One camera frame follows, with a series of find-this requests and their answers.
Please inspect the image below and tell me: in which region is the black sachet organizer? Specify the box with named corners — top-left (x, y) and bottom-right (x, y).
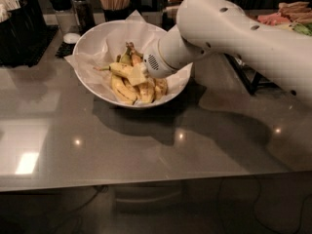
top-left (0, 0), bottom-right (48, 66)

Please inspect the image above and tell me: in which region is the small white lid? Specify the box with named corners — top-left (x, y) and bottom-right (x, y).
top-left (63, 33), bottom-right (80, 44)

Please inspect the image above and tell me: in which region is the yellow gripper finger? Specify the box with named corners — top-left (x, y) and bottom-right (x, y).
top-left (128, 62), bottom-right (148, 86)

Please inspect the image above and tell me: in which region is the left yellow banana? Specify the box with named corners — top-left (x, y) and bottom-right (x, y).
top-left (111, 74), bottom-right (137, 105)

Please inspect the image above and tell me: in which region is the cup of wooden stirrers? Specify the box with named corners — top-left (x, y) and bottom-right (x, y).
top-left (99, 0), bottom-right (130, 21)

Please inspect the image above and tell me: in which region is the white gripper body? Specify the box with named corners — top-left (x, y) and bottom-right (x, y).
top-left (143, 39), bottom-right (176, 78)

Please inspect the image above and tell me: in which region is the dark shaker black lid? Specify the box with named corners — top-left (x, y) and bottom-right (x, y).
top-left (72, 0), bottom-right (96, 32)

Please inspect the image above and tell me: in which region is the white bowl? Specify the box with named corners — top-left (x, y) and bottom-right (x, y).
top-left (71, 19), bottom-right (193, 109)

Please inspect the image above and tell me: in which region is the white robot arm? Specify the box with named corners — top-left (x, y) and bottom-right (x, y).
top-left (136, 0), bottom-right (312, 105)

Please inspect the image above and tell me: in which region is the white paper liner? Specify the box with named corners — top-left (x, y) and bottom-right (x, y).
top-left (64, 10), bottom-right (193, 107)

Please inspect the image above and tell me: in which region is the black wire condiment rack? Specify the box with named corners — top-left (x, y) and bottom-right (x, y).
top-left (225, 55), bottom-right (277, 95)

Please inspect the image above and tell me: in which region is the glass shaker black lid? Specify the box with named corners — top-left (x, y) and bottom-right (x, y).
top-left (49, 0), bottom-right (79, 35)

